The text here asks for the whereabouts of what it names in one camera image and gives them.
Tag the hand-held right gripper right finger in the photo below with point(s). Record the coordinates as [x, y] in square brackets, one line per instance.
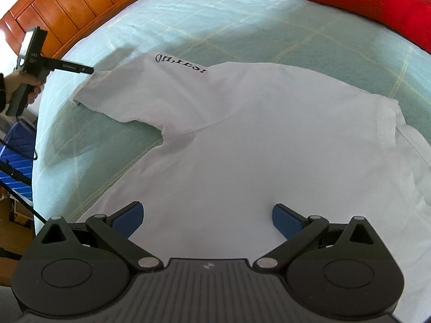
[288, 220]

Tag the person's left hand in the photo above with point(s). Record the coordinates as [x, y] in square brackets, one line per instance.
[13, 82]

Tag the white printed t-shirt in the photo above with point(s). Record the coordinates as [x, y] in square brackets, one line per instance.
[252, 124]

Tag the blue suitcase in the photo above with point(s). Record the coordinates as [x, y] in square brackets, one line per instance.
[16, 175]

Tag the black rod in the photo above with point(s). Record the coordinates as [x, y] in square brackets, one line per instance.
[15, 172]

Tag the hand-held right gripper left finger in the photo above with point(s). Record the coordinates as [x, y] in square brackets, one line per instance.
[129, 218]

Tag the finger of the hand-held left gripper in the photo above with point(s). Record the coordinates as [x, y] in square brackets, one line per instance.
[72, 66]

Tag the wooden headboard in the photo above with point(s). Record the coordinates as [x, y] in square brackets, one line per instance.
[67, 6]

